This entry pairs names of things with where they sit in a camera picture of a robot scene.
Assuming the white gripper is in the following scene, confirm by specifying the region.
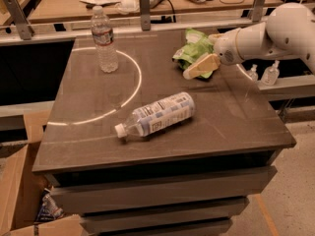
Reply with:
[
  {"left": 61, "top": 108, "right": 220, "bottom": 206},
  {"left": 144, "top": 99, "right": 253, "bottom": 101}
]
[{"left": 183, "top": 28, "right": 244, "bottom": 80}]

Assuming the green rice chip bag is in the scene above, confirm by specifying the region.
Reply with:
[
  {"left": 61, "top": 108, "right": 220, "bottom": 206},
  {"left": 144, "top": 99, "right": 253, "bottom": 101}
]
[{"left": 172, "top": 29, "right": 214, "bottom": 71}]

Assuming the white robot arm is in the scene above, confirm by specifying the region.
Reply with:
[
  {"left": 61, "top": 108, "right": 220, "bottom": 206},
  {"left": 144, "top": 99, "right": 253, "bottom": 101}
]
[{"left": 183, "top": 3, "right": 315, "bottom": 80}]

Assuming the small sanitizer bottle left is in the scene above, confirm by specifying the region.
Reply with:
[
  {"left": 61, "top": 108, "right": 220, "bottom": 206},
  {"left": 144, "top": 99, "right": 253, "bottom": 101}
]
[{"left": 247, "top": 64, "right": 258, "bottom": 82}]

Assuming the small sanitizer bottle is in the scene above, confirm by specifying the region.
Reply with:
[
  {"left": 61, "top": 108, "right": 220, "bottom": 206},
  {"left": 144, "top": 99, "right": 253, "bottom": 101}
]
[
  {"left": 247, "top": 64, "right": 258, "bottom": 82},
  {"left": 261, "top": 60, "right": 280, "bottom": 86}
]

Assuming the small sanitizer bottle right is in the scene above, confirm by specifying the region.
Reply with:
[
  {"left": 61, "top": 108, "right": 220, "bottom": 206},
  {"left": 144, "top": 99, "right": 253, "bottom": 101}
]
[{"left": 261, "top": 60, "right": 280, "bottom": 86}]

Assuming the blue label plastic bottle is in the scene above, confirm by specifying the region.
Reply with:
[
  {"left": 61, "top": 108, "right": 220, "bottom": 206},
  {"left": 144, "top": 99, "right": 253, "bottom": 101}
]
[{"left": 115, "top": 92, "right": 195, "bottom": 138}]

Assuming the clear upright water bottle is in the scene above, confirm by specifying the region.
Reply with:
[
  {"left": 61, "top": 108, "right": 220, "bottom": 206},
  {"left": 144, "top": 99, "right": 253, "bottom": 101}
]
[{"left": 91, "top": 6, "right": 118, "bottom": 73}]

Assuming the snack bag in box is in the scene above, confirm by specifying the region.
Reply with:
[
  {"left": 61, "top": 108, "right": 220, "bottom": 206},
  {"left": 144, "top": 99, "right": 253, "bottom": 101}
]
[{"left": 35, "top": 188, "right": 64, "bottom": 222}]

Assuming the grey drawer cabinet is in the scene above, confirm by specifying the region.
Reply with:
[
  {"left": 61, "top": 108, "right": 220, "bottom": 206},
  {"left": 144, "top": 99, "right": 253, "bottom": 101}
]
[{"left": 33, "top": 29, "right": 295, "bottom": 236}]

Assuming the wooden desk behind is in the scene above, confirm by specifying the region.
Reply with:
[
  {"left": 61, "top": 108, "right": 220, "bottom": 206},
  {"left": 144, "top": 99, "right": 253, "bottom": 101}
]
[{"left": 29, "top": 0, "right": 254, "bottom": 24}]

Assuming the cardboard box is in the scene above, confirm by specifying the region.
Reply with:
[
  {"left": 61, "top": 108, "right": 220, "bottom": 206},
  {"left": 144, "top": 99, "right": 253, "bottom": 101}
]
[{"left": 0, "top": 110, "right": 89, "bottom": 236}]

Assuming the black cable on desk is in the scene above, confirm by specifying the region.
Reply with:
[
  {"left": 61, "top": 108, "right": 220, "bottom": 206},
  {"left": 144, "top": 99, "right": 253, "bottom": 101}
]
[{"left": 159, "top": 0, "right": 177, "bottom": 24}]

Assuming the metal rail frame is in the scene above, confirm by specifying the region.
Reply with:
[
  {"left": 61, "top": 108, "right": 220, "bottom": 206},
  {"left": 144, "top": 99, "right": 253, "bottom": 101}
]
[{"left": 0, "top": 0, "right": 268, "bottom": 40}]

